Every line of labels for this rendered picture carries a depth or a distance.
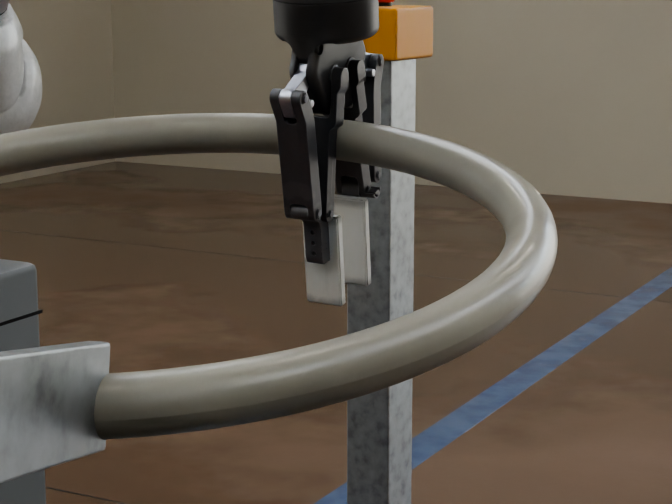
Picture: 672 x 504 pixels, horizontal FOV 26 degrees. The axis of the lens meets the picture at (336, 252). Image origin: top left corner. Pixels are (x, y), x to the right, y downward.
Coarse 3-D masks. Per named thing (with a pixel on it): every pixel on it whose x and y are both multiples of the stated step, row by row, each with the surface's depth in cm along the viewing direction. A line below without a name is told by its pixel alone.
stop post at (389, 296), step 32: (384, 32) 219; (416, 32) 224; (384, 64) 223; (384, 96) 224; (384, 192) 226; (384, 224) 227; (384, 256) 228; (352, 288) 233; (384, 288) 229; (352, 320) 234; (384, 320) 230; (352, 416) 237; (384, 416) 233; (352, 448) 238; (384, 448) 234; (352, 480) 239; (384, 480) 235
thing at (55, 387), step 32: (0, 352) 57; (32, 352) 58; (64, 352) 61; (96, 352) 65; (0, 384) 56; (32, 384) 58; (64, 384) 62; (96, 384) 65; (0, 416) 56; (32, 416) 59; (64, 416) 62; (0, 448) 56; (32, 448) 59; (64, 448) 62; (96, 448) 65; (0, 480) 56
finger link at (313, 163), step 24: (288, 120) 101; (312, 120) 101; (288, 144) 102; (312, 144) 102; (288, 168) 103; (312, 168) 102; (288, 192) 103; (312, 192) 102; (288, 216) 104; (312, 216) 103
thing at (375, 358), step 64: (64, 128) 107; (128, 128) 108; (192, 128) 108; (256, 128) 107; (384, 128) 103; (512, 192) 89; (512, 256) 78; (448, 320) 71; (512, 320) 76; (128, 384) 65; (192, 384) 65; (256, 384) 66; (320, 384) 67; (384, 384) 69
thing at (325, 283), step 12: (336, 216) 106; (336, 228) 106; (336, 240) 106; (336, 252) 107; (312, 264) 108; (324, 264) 108; (336, 264) 107; (312, 276) 108; (324, 276) 108; (336, 276) 107; (312, 288) 109; (324, 288) 108; (336, 288) 108; (312, 300) 109; (324, 300) 109; (336, 300) 108
